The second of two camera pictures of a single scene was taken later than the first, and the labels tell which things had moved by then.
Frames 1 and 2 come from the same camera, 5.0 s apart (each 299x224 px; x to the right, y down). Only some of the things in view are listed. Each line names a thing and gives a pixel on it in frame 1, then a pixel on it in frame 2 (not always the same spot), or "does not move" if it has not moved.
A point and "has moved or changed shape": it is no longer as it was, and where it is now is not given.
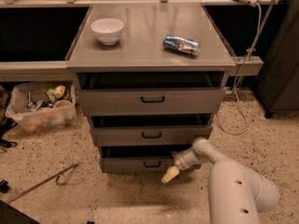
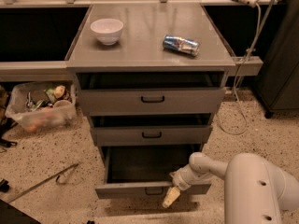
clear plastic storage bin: x=43 y=105 does not move
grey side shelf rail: x=251 y=66 does not move
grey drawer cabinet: x=150 y=76 does not move
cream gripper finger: x=174 y=154 → x=173 y=175
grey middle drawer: x=149 y=135 does not move
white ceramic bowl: x=107 y=30 does not move
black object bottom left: x=9 y=215 does not move
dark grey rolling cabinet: x=277 y=80 does not move
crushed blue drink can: x=185 y=45 does not move
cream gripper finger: x=171 y=174 → x=173 y=193
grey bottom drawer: x=136 y=159 has moved or changed shape
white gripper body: x=179 y=161 → x=179 y=180
